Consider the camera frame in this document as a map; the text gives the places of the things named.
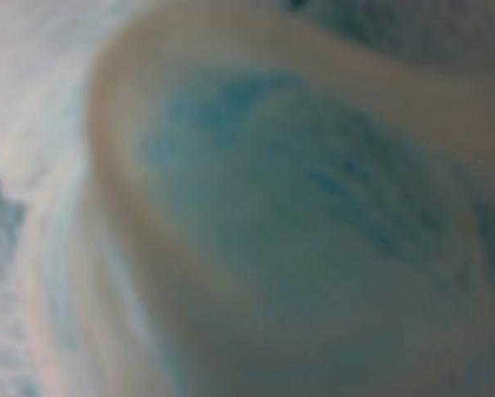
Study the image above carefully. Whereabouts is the light blue mesh bath sponge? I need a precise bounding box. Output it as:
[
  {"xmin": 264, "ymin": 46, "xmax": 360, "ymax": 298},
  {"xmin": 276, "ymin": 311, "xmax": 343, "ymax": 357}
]
[{"xmin": 0, "ymin": 1, "xmax": 495, "ymax": 396}]

